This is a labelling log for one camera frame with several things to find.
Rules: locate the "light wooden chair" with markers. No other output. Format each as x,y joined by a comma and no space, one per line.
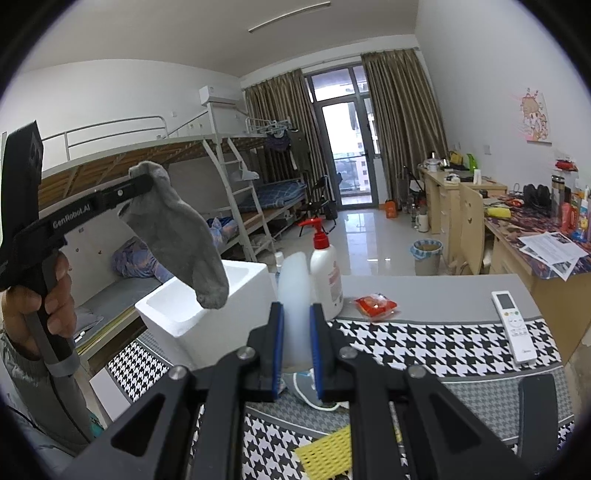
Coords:
471,212

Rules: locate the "cartoon wall poster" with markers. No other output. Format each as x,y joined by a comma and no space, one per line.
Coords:
533,115

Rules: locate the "black headphones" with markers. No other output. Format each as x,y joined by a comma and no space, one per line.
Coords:
538,196

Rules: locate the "green plastic object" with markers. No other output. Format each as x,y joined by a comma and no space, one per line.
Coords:
472,162

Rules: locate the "steel thermos bottle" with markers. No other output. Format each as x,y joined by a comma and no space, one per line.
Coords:
557,194

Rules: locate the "red ornament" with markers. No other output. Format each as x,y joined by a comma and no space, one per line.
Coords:
565,165

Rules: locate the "white metal bunk bed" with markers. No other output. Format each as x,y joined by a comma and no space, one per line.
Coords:
115,157
277,217

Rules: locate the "blue plaid bedding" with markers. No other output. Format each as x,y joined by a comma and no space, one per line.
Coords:
281,194

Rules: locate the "white remote control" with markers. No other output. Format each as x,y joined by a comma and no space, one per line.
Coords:
512,323

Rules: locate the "grey mattress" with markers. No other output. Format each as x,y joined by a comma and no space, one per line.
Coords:
115,295

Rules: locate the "colourful desk mat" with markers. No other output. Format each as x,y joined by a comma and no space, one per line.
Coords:
517,226

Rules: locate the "light wooden desk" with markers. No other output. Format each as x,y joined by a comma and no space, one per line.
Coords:
438,198
508,258

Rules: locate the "red bottle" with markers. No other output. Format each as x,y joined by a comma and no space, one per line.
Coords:
567,219

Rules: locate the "printed paper sheets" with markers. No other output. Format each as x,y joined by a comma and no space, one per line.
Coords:
551,251

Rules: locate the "yellow dish cloth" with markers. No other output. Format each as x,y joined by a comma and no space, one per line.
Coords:
328,450

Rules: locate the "black flat object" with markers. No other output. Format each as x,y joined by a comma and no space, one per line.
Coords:
542,410

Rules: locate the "grey sock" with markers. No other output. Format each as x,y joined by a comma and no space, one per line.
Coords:
180,240

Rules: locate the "blue-lined trash bin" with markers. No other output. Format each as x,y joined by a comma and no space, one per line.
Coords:
427,261

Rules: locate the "yellow object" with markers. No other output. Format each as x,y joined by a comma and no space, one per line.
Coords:
498,212

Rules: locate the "brown curtain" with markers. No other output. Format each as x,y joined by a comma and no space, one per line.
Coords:
401,115
277,97

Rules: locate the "orange bottle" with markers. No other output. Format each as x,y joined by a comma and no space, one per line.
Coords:
391,210

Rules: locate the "red snack packet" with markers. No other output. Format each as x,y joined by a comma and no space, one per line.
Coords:
376,306

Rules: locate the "dark hanging clothes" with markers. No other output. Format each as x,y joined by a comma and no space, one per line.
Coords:
298,147

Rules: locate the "blue patterned quilt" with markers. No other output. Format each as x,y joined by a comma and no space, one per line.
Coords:
138,258

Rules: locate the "person's left forearm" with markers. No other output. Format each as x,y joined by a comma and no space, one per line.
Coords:
27,406

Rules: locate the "white jug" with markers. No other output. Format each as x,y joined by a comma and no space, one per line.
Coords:
422,224

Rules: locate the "houndstooth table cloth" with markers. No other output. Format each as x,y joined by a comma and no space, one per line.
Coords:
438,341

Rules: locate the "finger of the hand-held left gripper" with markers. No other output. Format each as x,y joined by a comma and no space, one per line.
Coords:
131,189

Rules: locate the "black folding chair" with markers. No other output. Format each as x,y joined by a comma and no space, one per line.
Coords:
323,189

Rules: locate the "white lotion pump bottle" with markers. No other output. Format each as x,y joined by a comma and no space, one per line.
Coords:
325,277

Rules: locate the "grey pillow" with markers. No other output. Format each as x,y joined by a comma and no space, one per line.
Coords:
88,318

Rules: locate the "ceiling tube lamp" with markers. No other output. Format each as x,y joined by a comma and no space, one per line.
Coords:
288,17

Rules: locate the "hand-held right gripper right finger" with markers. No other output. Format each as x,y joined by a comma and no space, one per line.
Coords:
316,341

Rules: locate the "glass balcony door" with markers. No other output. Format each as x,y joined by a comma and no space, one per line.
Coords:
344,138

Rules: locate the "blue spray bottle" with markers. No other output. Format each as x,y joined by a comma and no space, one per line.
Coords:
278,261

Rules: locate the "white cloth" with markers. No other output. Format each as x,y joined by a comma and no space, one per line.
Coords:
295,314

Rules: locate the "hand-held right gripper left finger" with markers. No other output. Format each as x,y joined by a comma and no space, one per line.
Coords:
277,341

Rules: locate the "white foam box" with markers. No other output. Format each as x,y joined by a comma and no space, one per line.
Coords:
249,286

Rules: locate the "white air conditioner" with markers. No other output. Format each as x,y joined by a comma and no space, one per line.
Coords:
221,94

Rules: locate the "person's left hand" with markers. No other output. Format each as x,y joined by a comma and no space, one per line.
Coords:
64,300

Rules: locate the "metal cooking pot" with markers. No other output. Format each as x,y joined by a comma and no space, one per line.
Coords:
430,165

